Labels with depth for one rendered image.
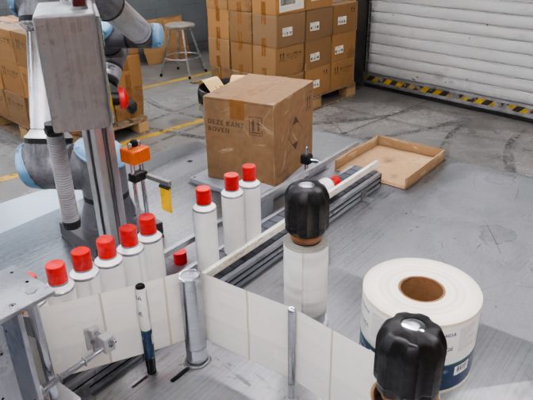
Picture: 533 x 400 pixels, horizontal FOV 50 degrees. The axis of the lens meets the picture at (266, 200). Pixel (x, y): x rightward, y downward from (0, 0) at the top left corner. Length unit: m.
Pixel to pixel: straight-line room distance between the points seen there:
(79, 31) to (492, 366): 0.90
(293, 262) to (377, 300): 0.17
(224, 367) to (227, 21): 4.30
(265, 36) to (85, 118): 3.89
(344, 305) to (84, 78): 0.67
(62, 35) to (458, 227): 1.13
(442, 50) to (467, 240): 4.12
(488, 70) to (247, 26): 2.10
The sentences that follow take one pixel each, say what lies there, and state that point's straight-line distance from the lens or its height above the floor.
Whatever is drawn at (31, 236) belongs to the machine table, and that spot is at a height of 0.83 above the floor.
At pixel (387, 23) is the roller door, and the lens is 5.93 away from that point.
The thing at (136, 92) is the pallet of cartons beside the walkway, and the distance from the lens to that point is 4.84.
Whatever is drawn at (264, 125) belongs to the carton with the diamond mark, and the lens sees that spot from 1.70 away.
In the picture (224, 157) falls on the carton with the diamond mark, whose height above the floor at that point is 0.93.
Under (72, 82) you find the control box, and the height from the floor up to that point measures 1.37.
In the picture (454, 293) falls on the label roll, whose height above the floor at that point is 1.02.
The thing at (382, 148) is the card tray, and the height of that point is 0.83.
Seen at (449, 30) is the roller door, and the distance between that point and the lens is 5.57.
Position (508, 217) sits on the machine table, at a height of 0.83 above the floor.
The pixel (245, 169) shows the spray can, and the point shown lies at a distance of 1.33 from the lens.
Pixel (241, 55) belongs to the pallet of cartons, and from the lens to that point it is 5.09.
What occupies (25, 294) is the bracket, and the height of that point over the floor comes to 1.14.
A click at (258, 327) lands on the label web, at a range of 0.97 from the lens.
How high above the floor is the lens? 1.61
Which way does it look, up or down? 26 degrees down
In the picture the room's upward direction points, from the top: 1 degrees counter-clockwise
